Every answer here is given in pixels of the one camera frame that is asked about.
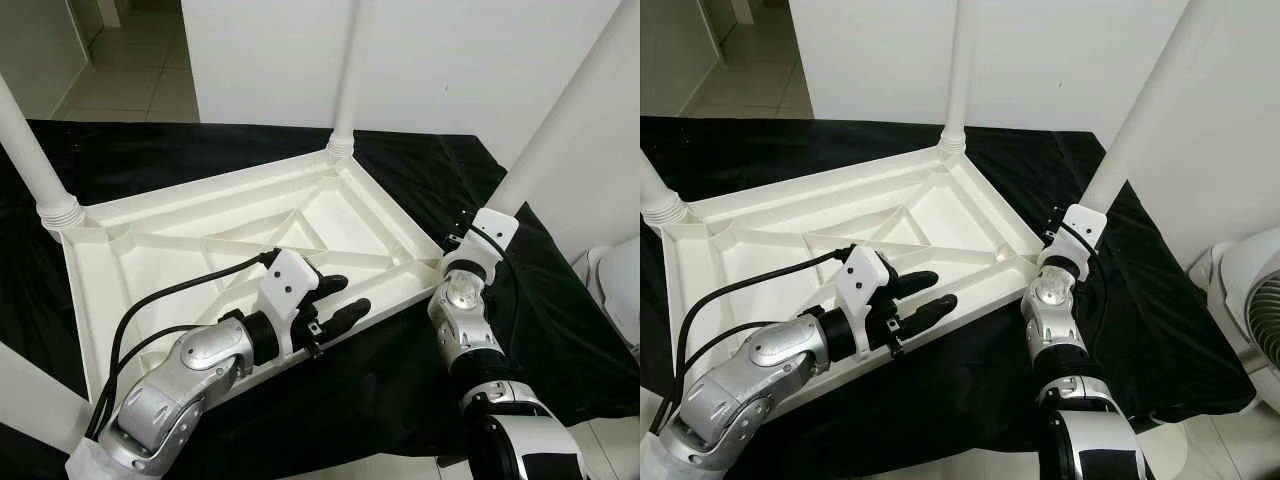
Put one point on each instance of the white plastic table top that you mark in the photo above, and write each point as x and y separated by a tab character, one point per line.
760	260
160	260

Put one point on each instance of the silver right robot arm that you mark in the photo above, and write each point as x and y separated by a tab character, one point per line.
1060	330
470	330

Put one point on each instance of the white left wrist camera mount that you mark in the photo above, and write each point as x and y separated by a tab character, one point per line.
287	280
865	278

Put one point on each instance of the black tablecloth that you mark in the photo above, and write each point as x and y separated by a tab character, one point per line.
1180	330
560	330

